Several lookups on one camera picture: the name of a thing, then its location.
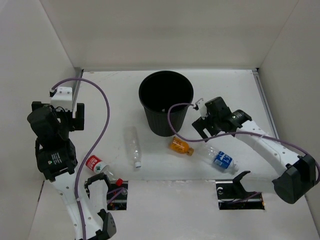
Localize orange juice bottle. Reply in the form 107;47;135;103
169;136;194;156

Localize clear bottle white cap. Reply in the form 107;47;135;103
124;126;142;169

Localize left aluminium rail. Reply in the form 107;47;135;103
72;67;84;111

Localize black plastic waste bin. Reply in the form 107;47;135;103
138;70;194;137

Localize clear bottle red label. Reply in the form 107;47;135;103
85;155;124;187

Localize aluminium rail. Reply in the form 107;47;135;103
72;67;84;111
252;68;279;139

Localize clear bottle blue label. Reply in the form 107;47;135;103
197;144;239;175

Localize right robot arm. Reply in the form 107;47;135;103
192;97;320;204

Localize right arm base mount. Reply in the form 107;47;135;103
215;170;265;211

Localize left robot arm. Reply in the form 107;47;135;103
27;101;117;240

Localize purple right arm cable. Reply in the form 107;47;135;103
166;103;320;183

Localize right aluminium rail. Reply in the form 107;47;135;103
252;68;279;139

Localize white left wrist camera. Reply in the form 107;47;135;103
50;86;73;112

